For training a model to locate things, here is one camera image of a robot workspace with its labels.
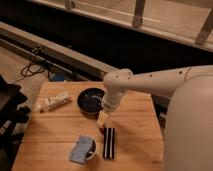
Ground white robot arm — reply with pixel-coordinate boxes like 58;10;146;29
98;65;213;171

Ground black white striped block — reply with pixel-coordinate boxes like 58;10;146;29
103;128;115;159

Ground dark blue bowl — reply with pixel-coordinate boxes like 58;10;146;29
77;88;105;114

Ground blue cloth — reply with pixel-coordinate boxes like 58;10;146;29
69;135;88;164

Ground white power strip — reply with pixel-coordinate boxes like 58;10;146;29
36;91;71;112

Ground blue object on floor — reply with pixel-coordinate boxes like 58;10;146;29
49;74;66;82

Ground black chair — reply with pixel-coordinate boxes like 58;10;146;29
0;74;30;171

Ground black cable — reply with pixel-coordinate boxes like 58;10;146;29
14;46;48;83

